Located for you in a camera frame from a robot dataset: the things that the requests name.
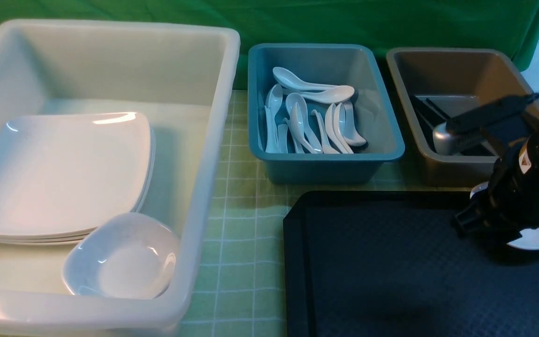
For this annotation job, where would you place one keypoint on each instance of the white bowl in tub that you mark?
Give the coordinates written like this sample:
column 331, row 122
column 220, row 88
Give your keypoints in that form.
column 132, row 256

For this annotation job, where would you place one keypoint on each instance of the large white plastic tub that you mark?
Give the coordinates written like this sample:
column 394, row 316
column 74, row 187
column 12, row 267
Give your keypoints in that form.
column 181, row 78

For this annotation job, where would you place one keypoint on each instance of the brown plastic bin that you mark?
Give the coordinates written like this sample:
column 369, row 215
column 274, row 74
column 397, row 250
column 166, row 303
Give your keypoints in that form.
column 456, row 80

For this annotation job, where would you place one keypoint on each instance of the black serving tray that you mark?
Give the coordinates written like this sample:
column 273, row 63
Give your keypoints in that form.
column 390, row 264

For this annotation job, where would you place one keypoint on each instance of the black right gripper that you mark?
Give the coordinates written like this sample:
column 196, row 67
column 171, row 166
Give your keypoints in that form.
column 507, row 207

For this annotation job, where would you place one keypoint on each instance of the white spoon centre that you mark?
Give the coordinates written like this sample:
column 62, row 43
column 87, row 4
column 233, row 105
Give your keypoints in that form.
column 299, row 119

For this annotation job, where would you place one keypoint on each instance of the white spoon left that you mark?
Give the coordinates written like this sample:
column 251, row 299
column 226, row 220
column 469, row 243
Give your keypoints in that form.
column 273, row 103

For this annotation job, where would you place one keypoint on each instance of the white spoon right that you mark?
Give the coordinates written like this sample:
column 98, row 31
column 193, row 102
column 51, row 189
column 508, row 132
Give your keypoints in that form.
column 351, row 136

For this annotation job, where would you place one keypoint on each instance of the teal plastic bin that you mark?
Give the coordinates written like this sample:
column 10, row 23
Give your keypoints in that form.
column 329, row 64

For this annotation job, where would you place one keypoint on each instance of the black chopsticks in bin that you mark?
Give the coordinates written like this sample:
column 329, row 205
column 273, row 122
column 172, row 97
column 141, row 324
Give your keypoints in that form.
column 430, row 115

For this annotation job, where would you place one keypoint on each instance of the bottom white square plate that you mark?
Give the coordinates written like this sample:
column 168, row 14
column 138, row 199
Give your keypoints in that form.
column 141, row 206

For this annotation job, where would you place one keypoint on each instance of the white spoon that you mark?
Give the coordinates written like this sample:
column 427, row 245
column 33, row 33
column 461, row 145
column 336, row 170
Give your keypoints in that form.
column 288, row 80
column 299, row 119
column 351, row 136
column 334, row 95
column 273, row 103

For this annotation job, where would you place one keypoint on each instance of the white spoon top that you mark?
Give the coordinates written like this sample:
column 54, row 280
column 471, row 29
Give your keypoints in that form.
column 288, row 80

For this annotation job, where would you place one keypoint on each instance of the green backdrop cloth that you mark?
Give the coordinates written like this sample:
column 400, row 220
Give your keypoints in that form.
column 508, row 26

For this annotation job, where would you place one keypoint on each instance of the middle white square plate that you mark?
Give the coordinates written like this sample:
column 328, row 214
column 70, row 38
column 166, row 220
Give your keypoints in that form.
column 145, row 194

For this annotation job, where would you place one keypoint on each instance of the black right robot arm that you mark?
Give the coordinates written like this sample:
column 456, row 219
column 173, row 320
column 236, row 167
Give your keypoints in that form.
column 504, row 124

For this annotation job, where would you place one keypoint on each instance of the large white rice plate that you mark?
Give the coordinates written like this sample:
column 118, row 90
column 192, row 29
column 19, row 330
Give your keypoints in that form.
column 63, row 175

